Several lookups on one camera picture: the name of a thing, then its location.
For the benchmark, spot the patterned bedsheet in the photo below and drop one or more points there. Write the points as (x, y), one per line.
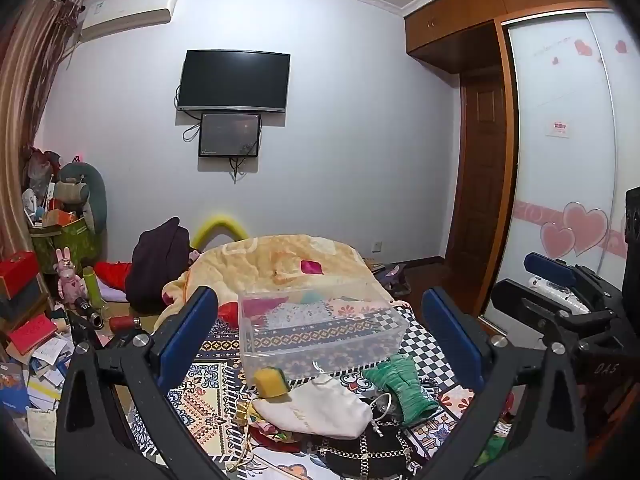
(210, 385)

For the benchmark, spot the red cylinder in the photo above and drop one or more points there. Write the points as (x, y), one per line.
(125, 323)

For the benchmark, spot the small magenta cloth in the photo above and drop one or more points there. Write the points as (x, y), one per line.
(312, 266)

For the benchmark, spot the magenta folded cloth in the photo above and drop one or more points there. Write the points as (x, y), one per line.
(265, 308)

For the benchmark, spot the white air conditioner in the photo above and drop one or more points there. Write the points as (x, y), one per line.
(125, 12)

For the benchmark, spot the pair of shoes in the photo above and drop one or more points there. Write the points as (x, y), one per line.
(395, 280)

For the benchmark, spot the yellow and green sponge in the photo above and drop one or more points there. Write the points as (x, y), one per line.
(271, 382)

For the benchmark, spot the clear plastic storage box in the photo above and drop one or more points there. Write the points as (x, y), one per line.
(320, 355)

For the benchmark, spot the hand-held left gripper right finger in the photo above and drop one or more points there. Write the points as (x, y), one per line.
(450, 330)

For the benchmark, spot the dark maroon backpack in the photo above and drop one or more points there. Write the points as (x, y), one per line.
(157, 265)

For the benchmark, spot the wooden overhead cabinet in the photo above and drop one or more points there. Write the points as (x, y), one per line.
(450, 25)

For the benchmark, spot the red and white door sticker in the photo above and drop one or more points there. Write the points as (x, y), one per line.
(558, 127)

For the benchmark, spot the black flashlight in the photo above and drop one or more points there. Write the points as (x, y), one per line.
(90, 314)

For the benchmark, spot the grey-green plush pillow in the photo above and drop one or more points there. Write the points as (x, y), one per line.
(95, 200)

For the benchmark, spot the small black wall monitor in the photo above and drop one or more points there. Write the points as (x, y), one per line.
(229, 135)

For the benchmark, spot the pink bunny plush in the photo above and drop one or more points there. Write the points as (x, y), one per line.
(69, 280)

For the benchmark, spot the yellow foam tube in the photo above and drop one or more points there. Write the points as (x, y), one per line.
(220, 221)

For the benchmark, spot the white printed cloth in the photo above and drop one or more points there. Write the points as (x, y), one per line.
(555, 292)

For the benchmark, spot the light green bottle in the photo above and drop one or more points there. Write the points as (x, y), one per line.
(94, 290)

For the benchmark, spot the red floral cloth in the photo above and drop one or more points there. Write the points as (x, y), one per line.
(272, 432)

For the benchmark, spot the gold ribbon bow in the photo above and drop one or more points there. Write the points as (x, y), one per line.
(247, 412)

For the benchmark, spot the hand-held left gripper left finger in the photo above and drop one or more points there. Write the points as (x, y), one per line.
(187, 335)

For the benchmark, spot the striped brown curtain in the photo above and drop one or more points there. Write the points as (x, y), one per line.
(25, 110)

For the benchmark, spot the bright green cloth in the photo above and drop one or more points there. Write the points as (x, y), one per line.
(492, 450)

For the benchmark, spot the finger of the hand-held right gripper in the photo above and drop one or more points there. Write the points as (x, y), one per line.
(522, 302)
(547, 266)

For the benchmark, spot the blue book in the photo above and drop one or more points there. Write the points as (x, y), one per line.
(12, 390)

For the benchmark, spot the small white fan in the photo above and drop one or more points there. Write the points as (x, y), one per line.
(29, 204)

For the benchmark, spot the red box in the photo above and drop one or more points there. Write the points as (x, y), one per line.
(17, 272)

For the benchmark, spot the yellow fleece blanket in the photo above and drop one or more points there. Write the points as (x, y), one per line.
(260, 260)

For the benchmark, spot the brown wooden door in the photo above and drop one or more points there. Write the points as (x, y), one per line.
(480, 170)

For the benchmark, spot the red book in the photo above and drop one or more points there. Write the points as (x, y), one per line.
(32, 334)

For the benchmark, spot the white heart-print sliding door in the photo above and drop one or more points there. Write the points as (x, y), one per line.
(560, 185)

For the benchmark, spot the wall-mounted black television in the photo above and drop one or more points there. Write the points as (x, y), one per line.
(234, 80)

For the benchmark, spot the green knitted glove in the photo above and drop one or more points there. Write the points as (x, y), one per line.
(407, 387)

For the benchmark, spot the green storage bin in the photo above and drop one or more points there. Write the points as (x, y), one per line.
(70, 245)

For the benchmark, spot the pile of papers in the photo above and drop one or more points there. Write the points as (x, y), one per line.
(47, 385)

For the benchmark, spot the white wall socket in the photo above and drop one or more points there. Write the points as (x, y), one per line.
(376, 246)

